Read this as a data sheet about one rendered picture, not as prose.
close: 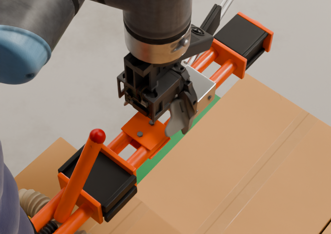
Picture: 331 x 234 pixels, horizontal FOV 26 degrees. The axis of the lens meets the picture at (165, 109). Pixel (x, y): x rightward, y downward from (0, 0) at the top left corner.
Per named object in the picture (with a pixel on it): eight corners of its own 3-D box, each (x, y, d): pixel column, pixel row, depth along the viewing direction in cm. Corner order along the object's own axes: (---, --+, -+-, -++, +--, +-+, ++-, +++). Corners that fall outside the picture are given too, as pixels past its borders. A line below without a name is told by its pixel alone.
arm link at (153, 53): (153, -17, 98) (209, 17, 95) (154, 7, 102) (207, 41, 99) (109, 20, 94) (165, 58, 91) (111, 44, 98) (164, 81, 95)
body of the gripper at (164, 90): (116, 98, 108) (112, 48, 98) (154, 64, 111) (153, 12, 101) (155, 126, 105) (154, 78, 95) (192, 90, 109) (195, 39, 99)
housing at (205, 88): (190, 126, 117) (191, 111, 113) (158, 104, 119) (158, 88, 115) (216, 99, 120) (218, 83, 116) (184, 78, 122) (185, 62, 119)
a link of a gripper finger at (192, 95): (173, 113, 112) (158, 72, 106) (180, 106, 112) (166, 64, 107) (195, 123, 109) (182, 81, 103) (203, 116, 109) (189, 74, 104)
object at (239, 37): (242, 80, 122) (245, 62, 118) (207, 57, 124) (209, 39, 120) (270, 50, 125) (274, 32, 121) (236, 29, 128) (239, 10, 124)
